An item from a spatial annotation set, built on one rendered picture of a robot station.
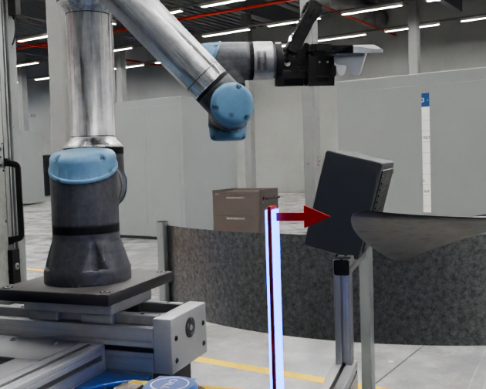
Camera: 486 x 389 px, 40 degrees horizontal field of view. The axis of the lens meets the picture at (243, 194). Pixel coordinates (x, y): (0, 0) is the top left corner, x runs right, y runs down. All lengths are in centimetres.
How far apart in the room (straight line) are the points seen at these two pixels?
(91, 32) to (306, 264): 150
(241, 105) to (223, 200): 649
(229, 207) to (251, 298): 492
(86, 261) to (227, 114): 34
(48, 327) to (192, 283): 180
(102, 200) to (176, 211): 931
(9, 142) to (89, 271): 162
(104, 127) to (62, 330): 39
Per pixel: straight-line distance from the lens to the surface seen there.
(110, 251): 116
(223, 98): 115
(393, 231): 69
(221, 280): 280
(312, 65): 133
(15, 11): 277
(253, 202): 743
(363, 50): 131
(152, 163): 1072
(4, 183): 268
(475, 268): 252
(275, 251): 70
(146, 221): 1086
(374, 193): 126
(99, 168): 115
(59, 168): 116
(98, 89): 131
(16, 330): 125
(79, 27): 133
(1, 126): 269
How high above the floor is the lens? 124
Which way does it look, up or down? 3 degrees down
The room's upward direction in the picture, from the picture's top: 2 degrees counter-clockwise
